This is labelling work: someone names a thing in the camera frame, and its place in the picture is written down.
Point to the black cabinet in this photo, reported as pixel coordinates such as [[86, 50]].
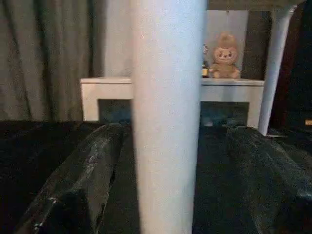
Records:
[[297, 73]]

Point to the white cabinet with glass doors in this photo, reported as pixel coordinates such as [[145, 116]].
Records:
[[107, 90]]

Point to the small yellow label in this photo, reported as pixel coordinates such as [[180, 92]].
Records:
[[308, 122]]

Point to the small dark figurine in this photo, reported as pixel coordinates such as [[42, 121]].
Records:
[[205, 68]]

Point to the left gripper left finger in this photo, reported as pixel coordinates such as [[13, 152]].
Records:
[[78, 185]]

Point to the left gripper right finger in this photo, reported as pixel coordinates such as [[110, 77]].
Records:
[[268, 190]]

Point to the grey curtain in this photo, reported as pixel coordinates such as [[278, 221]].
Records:
[[48, 61]]

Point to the black table mat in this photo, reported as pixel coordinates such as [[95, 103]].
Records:
[[36, 151]]

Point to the beige plush toy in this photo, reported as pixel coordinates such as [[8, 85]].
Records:
[[224, 58]]

